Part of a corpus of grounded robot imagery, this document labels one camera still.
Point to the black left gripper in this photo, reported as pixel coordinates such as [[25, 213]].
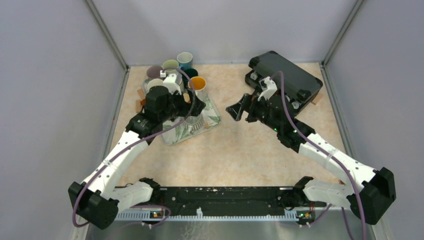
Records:
[[193, 109]]

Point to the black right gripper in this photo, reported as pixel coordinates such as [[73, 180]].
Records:
[[249, 103]]

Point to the striped grey white mug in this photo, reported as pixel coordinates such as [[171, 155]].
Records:
[[193, 123]]

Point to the clear floral glass jar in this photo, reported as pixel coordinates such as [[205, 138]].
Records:
[[199, 84]]

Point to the dark green mug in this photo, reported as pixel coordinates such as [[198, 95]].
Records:
[[189, 73]]

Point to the light blue mug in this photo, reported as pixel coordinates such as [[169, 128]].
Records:
[[185, 60]]

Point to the black mug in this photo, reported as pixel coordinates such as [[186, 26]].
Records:
[[154, 82]]

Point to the light green mug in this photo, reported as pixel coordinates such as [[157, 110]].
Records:
[[171, 66]]

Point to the lilac purple mug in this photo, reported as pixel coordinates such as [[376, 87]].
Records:
[[154, 72]]

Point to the small orange mug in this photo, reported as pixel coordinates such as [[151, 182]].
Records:
[[186, 98]]

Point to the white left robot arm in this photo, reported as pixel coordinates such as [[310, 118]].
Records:
[[97, 199]]

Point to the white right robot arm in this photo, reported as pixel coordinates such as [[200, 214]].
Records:
[[368, 192]]

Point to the white floral tray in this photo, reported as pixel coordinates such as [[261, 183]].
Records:
[[211, 116]]

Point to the wooden blocks beside tray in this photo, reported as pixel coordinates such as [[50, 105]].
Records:
[[139, 104]]

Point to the black poker chip case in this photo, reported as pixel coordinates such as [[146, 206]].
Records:
[[300, 87]]

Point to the wooden block behind case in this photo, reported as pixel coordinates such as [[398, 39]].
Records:
[[317, 99]]

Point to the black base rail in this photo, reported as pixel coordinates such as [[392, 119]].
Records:
[[230, 201]]

